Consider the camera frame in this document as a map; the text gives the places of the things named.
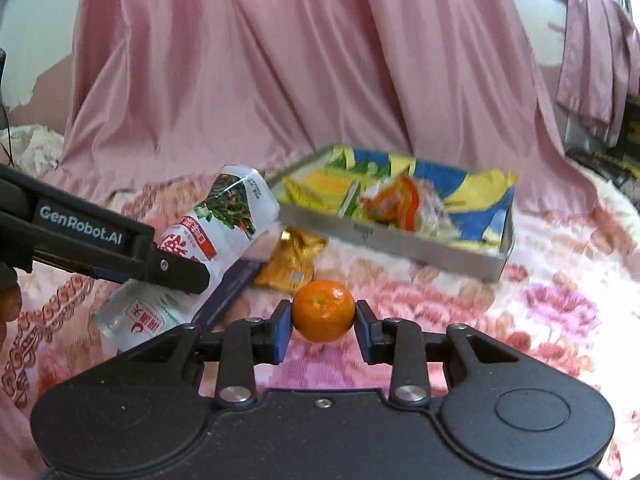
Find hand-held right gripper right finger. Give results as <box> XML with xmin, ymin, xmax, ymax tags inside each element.
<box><xmin>354</xmin><ymin>299</ymin><xmax>523</xmax><ymax>408</ymax></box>

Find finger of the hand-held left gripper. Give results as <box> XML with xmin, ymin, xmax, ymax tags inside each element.
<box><xmin>0</xmin><ymin>162</ymin><xmax>211</xmax><ymax>296</ymax></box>

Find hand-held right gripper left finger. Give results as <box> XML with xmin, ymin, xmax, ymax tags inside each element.
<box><xmin>120</xmin><ymin>300</ymin><xmax>293</xmax><ymax>408</ymax></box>

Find orange mandarin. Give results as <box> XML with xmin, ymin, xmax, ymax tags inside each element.
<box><xmin>291</xmin><ymin>280</ymin><xmax>357</xmax><ymax>343</ymax></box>

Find grey metal tray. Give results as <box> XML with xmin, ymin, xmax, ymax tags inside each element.
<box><xmin>272</xmin><ymin>144</ymin><xmax>518</xmax><ymax>283</ymax></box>

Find white green snack packet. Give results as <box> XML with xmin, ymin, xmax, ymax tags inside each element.
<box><xmin>91</xmin><ymin>165</ymin><xmax>281</xmax><ymax>353</ymax></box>

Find orange snack packet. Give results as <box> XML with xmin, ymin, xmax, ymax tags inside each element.
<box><xmin>360</xmin><ymin>175</ymin><xmax>418</xmax><ymax>231</ymax></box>

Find clear nut bar packet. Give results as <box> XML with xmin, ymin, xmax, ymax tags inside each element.
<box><xmin>410</xmin><ymin>179</ymin><xmax>453</xmax><ymax>237</ymax></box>

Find yellow snack packet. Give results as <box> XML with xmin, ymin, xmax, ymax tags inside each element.
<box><xmin>282</xmin><ymin>170</ymin><xmax>361</xmax><ymax>211</ymax></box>

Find person's left hand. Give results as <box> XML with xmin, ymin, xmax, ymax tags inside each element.
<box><xmin>0</xmin><ymin>282</ymin><xmax>23</xmax><ymax>326</ymax></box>

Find dark blue flat box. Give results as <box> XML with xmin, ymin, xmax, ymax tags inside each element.
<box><xmin>192</xmin><ymin>257</ymin><xmax>268</xmax><ymax>328</ymax></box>

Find gold snack packet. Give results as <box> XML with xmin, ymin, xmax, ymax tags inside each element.
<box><xmin>254</xmin><ymin>227</ymin><xmax>328</xmax><ymax>293</ymax></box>

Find white lace cloth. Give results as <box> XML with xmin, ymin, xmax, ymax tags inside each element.
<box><xmin>0</xmin><ymin>125</ymin><xmax>68</xmax><ymax>178</ymax></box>

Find floral bed sheet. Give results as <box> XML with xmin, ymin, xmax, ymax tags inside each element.
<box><xmin>0</xmin><ymin>160</ymin><xmax>640</xmax><ymax>480</ymax></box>

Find colourful cartoon paper liner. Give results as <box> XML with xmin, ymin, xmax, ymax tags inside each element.
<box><xmin>325</xmin><ymin>145</ymin><xmax>518</xmax><ymax>256</ymax></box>

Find large pink curtain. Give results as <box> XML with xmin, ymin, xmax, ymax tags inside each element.
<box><xmin>30</xmin><ymin>0</ymin><xmax>601</xmax><ymax>216</ymax></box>

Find small pink hanging curtain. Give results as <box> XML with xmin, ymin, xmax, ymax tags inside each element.
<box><xmin>555</xmin><ymin>0</ymin><xmax>640</xmax><ymax>148</ymax></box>

